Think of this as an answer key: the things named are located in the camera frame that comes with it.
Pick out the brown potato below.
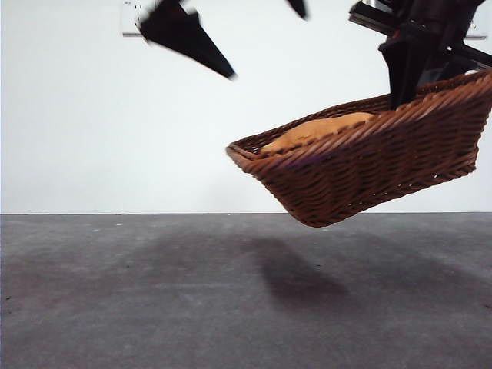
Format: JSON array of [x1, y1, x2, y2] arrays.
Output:
[[261, 111, 376, 157]]

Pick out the brown wicker basket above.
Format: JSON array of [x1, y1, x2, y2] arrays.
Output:
[[225, 68, 492, 228]]

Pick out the white wall socket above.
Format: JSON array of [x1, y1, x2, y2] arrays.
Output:
[[463, 21, 489, 42], [122, 0, 155, 38]]

